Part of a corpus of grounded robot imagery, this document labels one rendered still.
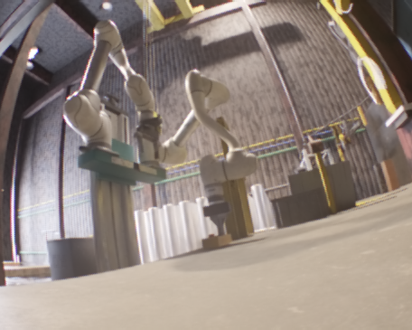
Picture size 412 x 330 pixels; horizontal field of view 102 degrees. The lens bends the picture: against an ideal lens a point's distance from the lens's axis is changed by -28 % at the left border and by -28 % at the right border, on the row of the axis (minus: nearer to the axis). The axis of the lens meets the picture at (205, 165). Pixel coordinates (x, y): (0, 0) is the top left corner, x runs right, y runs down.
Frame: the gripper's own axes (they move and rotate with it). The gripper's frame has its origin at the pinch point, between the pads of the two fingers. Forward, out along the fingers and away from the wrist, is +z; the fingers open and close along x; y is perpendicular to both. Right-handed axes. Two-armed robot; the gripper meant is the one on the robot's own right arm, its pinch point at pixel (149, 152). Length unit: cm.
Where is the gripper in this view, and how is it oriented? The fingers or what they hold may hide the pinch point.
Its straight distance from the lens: 119.1
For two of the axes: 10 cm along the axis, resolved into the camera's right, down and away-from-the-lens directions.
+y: -8.9, 2.8, 3.7
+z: 1.7, 9.4, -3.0
